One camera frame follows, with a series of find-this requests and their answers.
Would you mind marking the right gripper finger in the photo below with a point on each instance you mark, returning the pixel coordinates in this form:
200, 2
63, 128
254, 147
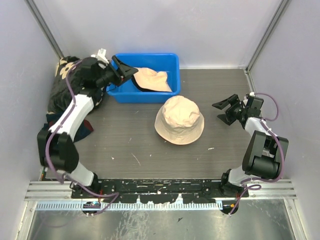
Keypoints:
224, 118
232, 100

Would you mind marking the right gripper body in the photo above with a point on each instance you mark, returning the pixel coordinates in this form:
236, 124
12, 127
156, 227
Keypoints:
235, 110

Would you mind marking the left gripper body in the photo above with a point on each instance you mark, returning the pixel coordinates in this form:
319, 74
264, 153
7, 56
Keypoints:
110, 76

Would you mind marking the blue plastic bin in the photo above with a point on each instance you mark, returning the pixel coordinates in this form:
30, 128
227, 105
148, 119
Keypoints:
129, 94

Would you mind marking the beige bucket hat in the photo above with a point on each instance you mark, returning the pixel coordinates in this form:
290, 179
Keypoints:
149, 80

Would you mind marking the cream white hat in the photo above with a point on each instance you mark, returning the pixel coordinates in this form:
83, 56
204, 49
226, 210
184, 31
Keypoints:
179, 121

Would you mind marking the black floral blanket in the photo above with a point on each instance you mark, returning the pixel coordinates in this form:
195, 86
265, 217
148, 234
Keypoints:
80, 77

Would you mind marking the navy and red cloth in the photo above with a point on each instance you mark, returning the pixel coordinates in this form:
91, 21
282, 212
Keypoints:
84, 130

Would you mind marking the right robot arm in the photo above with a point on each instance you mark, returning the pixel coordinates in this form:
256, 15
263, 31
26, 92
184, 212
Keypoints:
266, 152

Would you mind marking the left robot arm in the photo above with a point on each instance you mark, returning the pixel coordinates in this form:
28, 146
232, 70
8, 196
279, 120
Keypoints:
56, 147

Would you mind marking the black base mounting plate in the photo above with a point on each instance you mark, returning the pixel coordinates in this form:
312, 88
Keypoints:
161, 191

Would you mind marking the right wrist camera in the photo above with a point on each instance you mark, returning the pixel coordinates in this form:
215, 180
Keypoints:
253, 105

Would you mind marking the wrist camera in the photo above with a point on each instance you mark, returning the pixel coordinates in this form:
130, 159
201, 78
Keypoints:
253, 105
101, 56

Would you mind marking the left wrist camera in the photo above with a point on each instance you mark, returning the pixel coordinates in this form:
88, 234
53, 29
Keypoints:
101, 56

